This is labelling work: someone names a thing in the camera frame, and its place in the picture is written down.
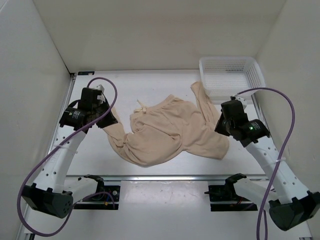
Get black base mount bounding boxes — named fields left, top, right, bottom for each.
left=204, top=185, right=258, bottom=212
left=74, top=182, right=121, bottom=211

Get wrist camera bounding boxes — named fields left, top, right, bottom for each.
left=92, top=84, right=106, bottom=104
left=230, top=95, right=248, bottom=110

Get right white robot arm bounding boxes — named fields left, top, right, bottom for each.
left=215, top=99, right=320, bottom=231

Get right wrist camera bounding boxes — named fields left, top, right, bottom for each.
left=230, top=95, right=248, bottom=110

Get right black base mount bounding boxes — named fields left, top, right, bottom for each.
left=204, top=185, right=258, bottom=212

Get aluminium frame rail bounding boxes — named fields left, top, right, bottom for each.
left=14, top=72, right=313, bottom=240

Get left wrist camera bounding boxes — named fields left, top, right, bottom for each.
left=92, top=84, right=106, bottom=104

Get beige trousers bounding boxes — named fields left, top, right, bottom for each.
left=103, top=81, right=230, bottom=167

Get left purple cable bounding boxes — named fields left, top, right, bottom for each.
left=16, top=77, right=118, bottom=237

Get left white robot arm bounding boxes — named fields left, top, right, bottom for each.
left=21, top=85, right=110, bottom=219

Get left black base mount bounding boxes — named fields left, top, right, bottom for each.
left=74, top=182, right=121, bottom=211

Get white plastic basket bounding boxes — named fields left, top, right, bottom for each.
left=199, top=56, right=266, bottom=103

